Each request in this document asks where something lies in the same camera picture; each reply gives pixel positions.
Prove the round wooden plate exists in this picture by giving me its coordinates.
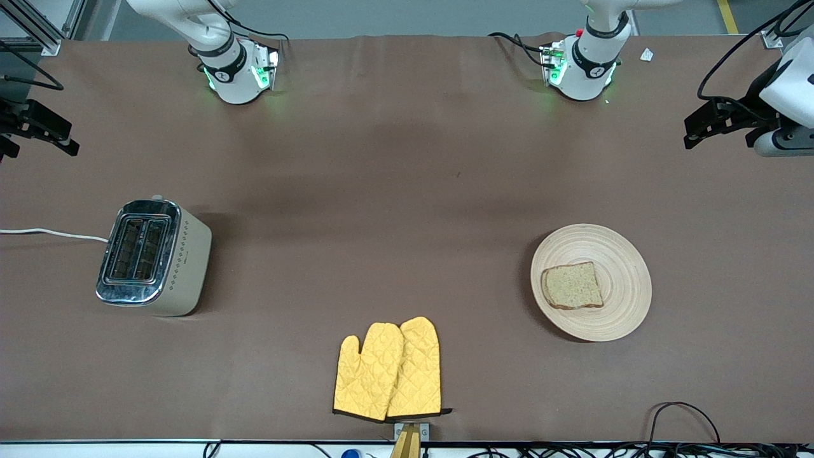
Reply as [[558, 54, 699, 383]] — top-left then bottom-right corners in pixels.
[[530, 223, 653, 343]]

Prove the slice of brown bread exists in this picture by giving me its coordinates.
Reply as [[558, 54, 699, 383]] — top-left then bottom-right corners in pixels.
[[541, 261, 604, 310]]

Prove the chrome and cream toaster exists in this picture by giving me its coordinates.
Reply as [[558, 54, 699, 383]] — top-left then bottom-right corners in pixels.
[[95, 196, 213, 317]]

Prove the brown table cover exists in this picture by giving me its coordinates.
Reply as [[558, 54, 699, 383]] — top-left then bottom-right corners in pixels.
[[0, 33, 814, 444]]

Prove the yellow quilted oven mitt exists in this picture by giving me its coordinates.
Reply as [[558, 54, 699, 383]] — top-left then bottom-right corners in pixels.
[[333, 323, 405, 422], [387, 316, 453, 419]]

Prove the yellow wooden stick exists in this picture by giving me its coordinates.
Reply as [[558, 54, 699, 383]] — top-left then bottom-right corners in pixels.
[[389, 425, 422, 458]]

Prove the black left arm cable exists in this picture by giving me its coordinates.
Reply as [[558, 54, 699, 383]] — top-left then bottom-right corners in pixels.
[[697, 0, 814, 121]]

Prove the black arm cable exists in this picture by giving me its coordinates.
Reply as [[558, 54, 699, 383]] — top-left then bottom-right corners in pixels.
[[0, 38, 66, 91], [697, 0, 814, 121]]

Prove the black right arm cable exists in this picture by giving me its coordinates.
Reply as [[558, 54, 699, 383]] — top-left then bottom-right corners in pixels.
[[0, 38, 66, 91]]

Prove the aluminium frame profile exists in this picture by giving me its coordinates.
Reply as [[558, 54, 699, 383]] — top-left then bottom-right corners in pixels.
[[760, 0, 814, 50], [0, 0, 87, 57]]

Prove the white toaster power cable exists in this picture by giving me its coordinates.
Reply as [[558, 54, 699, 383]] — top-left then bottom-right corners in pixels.
[[0, 227, 110, 244]]

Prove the black left base cable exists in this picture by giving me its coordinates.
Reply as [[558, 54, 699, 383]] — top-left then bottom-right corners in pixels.
[[488, 32, 549, 68]]

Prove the black base cable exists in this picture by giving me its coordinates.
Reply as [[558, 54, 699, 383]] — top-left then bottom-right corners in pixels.
[[210, 0, 291, 45], [488, 32, 549, 68]]

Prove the black right base cable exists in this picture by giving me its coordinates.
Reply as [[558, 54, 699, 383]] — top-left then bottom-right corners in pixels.
[[210, 0, 291, 45]]

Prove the black looped cable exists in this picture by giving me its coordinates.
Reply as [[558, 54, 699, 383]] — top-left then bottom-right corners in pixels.
[[645, 401, 723, 446]]

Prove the black cable bundle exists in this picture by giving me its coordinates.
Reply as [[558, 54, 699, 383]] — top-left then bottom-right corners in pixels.
[[471, 441, 814, 458]]

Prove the grey metal bracket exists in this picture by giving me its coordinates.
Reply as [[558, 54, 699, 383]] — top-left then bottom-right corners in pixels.
[[394, 422, 431, 443]]

